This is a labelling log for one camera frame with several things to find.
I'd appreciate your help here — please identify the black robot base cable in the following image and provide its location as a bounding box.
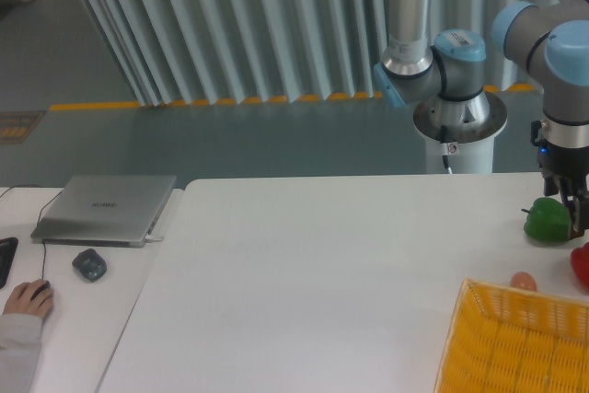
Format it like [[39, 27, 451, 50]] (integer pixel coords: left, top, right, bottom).
[[439, 123, 456, 175]]

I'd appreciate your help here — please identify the grey sleeved forearm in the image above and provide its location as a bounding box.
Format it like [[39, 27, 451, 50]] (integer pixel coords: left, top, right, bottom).
[[1, 314, 42, 392]]

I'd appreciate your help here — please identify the dark grey small device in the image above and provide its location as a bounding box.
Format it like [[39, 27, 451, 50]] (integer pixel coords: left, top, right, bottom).
[[72, 249, 108, 283]]

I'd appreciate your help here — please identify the black computer mouse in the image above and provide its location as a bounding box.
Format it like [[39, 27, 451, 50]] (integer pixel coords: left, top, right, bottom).
[[30, 281, 51, 301]]

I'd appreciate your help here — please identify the white folding partition screen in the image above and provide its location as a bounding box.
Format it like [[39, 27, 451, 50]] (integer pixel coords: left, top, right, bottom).
[[57, 0, 576, 107]]

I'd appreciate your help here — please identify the black keyboard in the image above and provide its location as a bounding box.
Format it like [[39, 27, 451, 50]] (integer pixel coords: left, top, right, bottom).
[[0, 237, 18, 289]]

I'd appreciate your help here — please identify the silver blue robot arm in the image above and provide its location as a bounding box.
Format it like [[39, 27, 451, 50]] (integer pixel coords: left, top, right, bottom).
[[374, 0, 588, 237]]

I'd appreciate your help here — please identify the black mouse cable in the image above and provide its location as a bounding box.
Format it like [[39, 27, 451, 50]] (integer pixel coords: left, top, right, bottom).
[[0, 184, 70, 283]]

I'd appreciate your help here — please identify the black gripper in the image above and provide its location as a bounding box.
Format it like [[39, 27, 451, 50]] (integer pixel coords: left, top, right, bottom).
[[530, 121, 588, 238]]

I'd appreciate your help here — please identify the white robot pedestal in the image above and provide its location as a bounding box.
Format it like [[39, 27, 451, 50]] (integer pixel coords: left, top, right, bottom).
[[413, 91, 507, 174]]

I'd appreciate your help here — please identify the person's right hand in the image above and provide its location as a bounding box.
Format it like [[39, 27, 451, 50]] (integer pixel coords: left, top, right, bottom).
[[2, 279, 54, 320]]

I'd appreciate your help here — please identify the yellow woven basket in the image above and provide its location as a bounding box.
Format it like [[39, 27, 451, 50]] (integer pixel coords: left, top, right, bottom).
[[434, 279, 588, 392]]

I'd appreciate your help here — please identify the silver closed laptop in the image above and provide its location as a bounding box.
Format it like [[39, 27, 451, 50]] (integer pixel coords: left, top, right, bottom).
[[30, 175, 176, 248]]

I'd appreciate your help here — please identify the red bell pepper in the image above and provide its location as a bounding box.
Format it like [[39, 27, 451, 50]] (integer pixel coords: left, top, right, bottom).
[[570, 242, 589, 289]]

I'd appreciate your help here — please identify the green bell pepper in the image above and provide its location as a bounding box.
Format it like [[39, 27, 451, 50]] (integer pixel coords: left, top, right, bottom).
[[523, 197, 571, 243]]

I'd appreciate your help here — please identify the brown egg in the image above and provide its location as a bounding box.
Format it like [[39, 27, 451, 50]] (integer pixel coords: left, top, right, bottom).
[[510, 272, 537, 292]]

